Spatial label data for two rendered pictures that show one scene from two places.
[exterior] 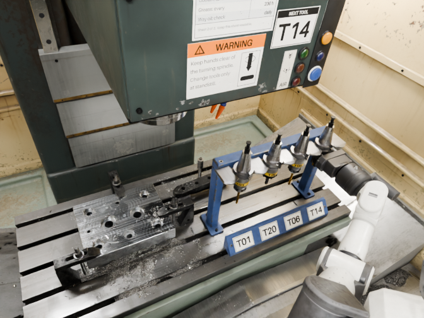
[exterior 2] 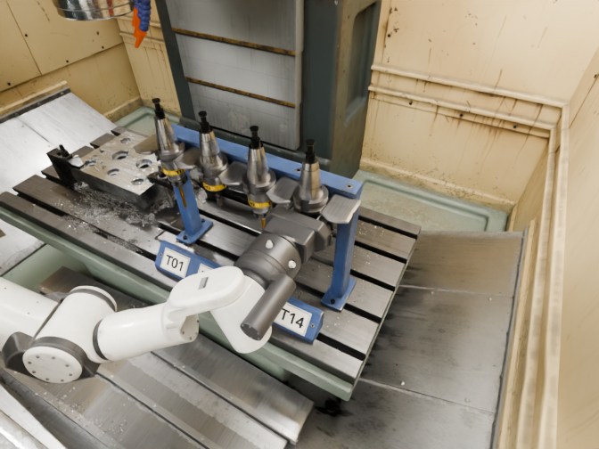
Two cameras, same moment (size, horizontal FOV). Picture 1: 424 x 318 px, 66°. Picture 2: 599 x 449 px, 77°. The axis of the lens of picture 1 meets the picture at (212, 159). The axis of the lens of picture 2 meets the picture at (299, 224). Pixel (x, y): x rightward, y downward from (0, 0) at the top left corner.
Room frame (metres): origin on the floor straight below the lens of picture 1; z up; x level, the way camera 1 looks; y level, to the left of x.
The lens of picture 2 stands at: (0.60, -0.82, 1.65)
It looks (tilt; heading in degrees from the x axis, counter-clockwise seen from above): 44 degrees down; 59
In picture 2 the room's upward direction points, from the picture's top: straight up
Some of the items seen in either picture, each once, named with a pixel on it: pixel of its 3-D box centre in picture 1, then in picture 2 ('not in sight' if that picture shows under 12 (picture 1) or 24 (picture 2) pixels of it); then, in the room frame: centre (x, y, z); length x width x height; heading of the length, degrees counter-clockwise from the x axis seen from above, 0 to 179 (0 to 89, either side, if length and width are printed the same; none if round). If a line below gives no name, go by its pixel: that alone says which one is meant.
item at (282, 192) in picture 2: (312, 149); (284, 191); (0.86, -0.33, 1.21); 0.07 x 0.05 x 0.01; 31
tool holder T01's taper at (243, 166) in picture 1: (245, 159); (164, 132); (0.72, -0.10, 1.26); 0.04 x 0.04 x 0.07
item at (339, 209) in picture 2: (335, 141); (339, 209); (0.91, -0.43, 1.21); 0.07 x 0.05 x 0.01; 31
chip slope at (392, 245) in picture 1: (293, 200); (355, 316); (1.03, -0.41, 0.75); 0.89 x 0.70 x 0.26; 31
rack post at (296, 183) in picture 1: (312, 164); (343, 251); (0.96, -0.40, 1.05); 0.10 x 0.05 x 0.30; 31
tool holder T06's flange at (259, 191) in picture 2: (299, 153); (259, 182); (0.83, -0.29, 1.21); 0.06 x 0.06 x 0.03
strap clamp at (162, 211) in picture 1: (175, 211); (168, 187); (0.72, 0.11, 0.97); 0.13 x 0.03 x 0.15; 121
